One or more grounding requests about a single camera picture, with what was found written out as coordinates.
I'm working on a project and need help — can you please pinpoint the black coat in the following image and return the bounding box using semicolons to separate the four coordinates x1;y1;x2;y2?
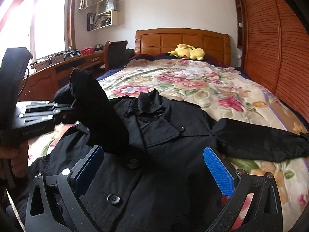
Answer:
7;67;309;232

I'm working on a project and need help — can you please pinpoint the person's left hand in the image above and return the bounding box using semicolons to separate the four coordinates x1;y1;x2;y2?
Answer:
1;141;29;177

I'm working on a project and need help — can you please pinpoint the wooden desk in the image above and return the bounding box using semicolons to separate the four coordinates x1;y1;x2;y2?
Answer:
17;51;104;102

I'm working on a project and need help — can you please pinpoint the black device on desk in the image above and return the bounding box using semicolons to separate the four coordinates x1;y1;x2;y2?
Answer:
63;46;81;61

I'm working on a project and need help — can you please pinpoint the red basket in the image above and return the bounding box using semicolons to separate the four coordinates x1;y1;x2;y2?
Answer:
80;47;94;55

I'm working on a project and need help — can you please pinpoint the window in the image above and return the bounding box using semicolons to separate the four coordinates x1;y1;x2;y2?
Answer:
1;0;69;63

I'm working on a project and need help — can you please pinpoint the dark wooden chair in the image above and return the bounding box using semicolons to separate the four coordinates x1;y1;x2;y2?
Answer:
104;40;135;72

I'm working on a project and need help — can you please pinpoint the floral blanket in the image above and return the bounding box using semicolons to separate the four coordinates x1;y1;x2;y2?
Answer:
27;58;307;232

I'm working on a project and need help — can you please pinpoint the wooden louvered wardrobe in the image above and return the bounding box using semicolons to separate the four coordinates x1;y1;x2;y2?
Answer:
240;0;308;119

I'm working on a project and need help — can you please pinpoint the wooden headboard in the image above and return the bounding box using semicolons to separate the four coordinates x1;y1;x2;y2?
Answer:
135;28;231;66

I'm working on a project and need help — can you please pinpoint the yellow Pikachu plush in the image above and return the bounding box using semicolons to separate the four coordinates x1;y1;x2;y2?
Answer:
168;44;205;61

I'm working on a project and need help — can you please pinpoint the white wall shelf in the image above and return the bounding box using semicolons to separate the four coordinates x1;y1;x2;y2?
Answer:
87;0;119;32

